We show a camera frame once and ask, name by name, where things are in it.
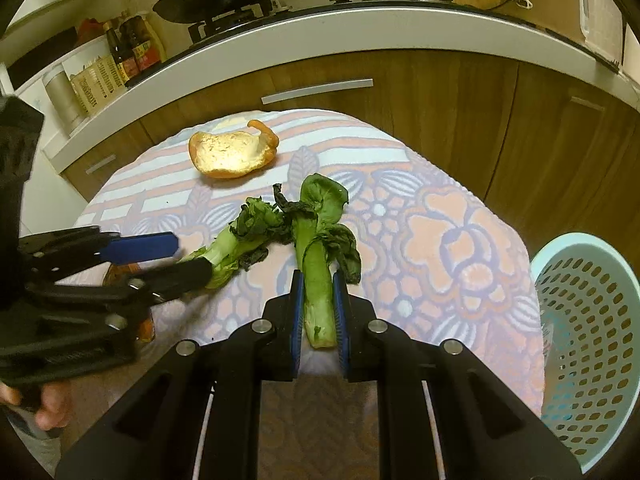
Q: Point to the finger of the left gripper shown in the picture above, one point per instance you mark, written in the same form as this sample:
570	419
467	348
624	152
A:
148	288
59	254

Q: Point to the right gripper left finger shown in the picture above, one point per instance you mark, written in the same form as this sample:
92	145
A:
195	412

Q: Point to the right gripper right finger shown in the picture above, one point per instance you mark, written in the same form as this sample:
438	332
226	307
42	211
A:
442	413

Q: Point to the green bok choy stalk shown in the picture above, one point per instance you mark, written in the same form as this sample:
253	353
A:
244	241

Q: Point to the wooden kitchen cabinet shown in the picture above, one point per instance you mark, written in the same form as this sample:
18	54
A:
547	152

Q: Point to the person's left hand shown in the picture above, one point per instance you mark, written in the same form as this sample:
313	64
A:
55	406

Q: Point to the metal canister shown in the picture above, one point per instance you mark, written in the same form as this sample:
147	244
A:
64	98

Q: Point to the orange peel with pith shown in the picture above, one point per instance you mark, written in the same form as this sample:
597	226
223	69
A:
235	154

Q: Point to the floral pink table cloth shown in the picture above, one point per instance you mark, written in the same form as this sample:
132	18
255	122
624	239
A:
434	261

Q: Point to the beige utensil holder basket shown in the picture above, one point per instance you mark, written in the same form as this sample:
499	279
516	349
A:
98	84

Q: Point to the light blue plastic basket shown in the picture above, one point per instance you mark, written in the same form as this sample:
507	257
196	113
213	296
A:
589	309

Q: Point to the dark sauce bottle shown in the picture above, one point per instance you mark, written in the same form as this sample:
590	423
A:
123	57

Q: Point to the black gas stove top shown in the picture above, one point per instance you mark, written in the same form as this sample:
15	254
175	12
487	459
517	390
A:
376	26

